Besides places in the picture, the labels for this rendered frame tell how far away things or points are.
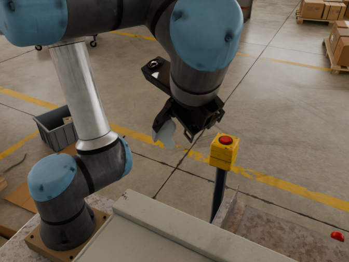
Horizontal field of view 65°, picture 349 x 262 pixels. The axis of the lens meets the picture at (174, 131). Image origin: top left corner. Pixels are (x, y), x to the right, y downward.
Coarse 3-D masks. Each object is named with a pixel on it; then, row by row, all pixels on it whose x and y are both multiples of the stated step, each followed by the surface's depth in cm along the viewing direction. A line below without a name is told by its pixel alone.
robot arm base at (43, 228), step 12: (84, 204) 75; (84, 216) 75; (48, 228) 71; (60, 228) 71; (72, 228) 72; (84, 228) 75; (48, 240) 72; (60, 240) 73; (72, 240) 73; (84, 240) 75
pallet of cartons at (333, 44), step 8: (336, 24) 399; (344, 24) 394; (336, 32) 383; (344, 32) 368; (328, 40) 425; (336, 40) 374; (344, 40) 346; (328, 48) 395; (336, 48) 366; (344, 48) 334; (328, 56) 391; (336, 56) 358; (344, 56) 339; (336, 64) 349; (344, 64) 344; (336, 72) 348
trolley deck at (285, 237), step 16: (224, 208) 78; (240, 224) 74; (256, 224) 74; (272, 224) 74; (288, 224) 74; (256, 240) 70; (272, 240) 70; (288, 240) 70; (304, 240) 70; (320, 240) 70; (336, 240) 70; (288, 256) 67; (304, 256) 67; (320, 256) 67; (336, 256) 67
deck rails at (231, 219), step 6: (234, 198) 76; (234, 204) 79; (240, 204) 79; (246, 204) 79; (228, 210) 70; (234, 210) 77; (240, 210) 77; (228, 216) 74; (234, 216) 76; (240, 216) 76; (222, 222) 67; (228, 222) 74; (234, 222) 74; (222, 228) 70; (228, 228) 73; (234, 228) 73
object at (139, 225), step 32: (128, 192) 12; (128, 224) 11; (160, 224) 11; (192, 224) 11; (96, 256) 10; (128, 256) 10; (160, 256) 10; (192, 256) 10; (224, 256) 10; (256, 256) 10
